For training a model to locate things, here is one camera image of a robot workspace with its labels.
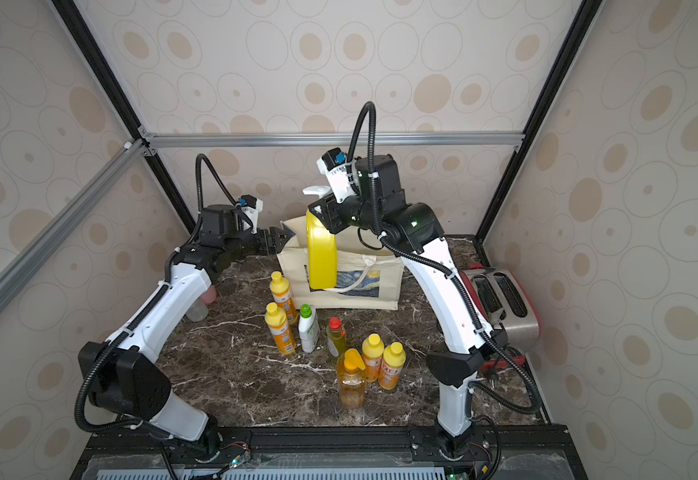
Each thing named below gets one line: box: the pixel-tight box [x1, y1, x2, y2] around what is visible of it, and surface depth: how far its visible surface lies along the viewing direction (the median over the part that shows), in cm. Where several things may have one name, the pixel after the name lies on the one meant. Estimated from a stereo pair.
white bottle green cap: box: [298, 304, 320, 354], surface depth 81 cm
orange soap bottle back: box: [269, 271, 298, 325], surface depth 83 cm
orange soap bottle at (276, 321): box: [265, 302, 296, 354], surface depth 77 cm
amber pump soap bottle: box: [336, 348, 366, 410], surface depth 68 cm
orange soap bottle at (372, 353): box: [362, 333, 385, 383], surface depth 71 cm
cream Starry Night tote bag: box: [277, 215, 404, 310], surface depth 87 cm
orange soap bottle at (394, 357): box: [378, 342, 407, 390], surface depth 70 cm
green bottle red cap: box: [326, 316, 347, 357], surface depth 79 cm
